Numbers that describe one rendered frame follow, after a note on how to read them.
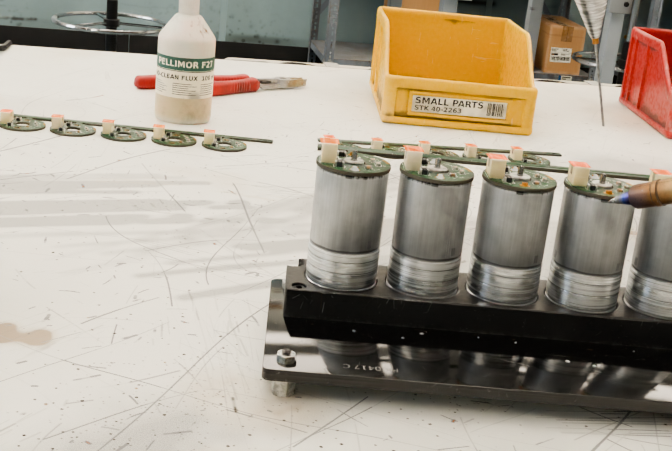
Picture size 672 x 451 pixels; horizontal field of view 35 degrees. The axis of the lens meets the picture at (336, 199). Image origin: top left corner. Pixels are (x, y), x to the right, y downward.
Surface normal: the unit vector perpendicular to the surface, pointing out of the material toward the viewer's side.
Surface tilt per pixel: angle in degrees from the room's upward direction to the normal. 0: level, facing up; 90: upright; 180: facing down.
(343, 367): 0
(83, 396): 0
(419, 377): 0
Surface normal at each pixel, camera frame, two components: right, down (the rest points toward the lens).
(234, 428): 0.10, -0.95
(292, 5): 0.17, 0.32
